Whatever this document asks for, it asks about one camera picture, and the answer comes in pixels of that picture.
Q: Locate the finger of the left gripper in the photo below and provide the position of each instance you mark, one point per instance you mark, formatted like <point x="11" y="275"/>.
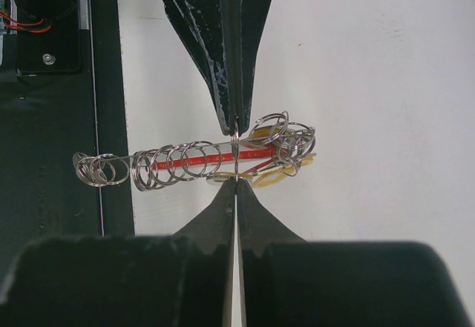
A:
<point x="199" y="25"/>
<point x="252" y="15"/>

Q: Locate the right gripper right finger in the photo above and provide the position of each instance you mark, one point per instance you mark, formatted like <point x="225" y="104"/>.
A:
<point x="289" y="281"/>

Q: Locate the keyring holder with rings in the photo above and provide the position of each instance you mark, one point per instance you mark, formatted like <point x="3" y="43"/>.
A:
<point x="275" y="148"/>

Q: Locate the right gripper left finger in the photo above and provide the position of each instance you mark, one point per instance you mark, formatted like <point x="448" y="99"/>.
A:
<point x="183" y="279"/>

